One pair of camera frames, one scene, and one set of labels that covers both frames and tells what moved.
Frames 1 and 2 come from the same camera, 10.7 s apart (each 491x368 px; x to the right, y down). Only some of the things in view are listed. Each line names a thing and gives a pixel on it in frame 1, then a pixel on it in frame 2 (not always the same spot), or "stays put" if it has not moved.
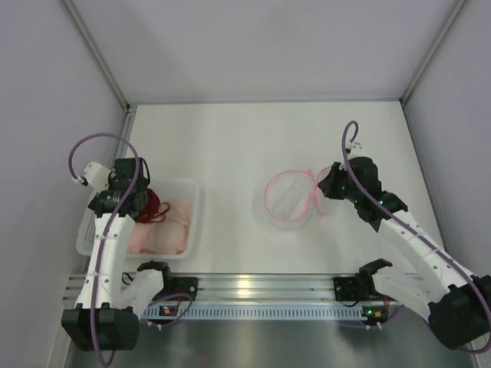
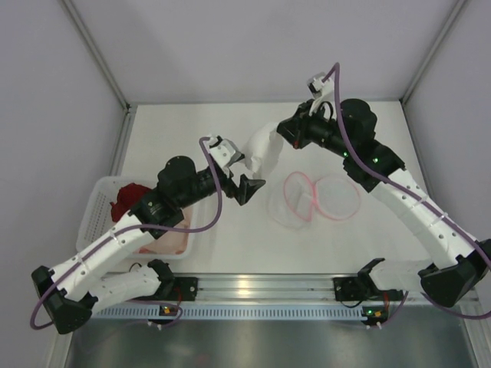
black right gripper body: x=337 y=183 → x=291 y=129
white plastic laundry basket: x=86 y=224 stays put
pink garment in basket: x=170 y=236 stays put
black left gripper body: x=139 y=199 → x=233 y=185
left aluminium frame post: x=90 y=39 stays put
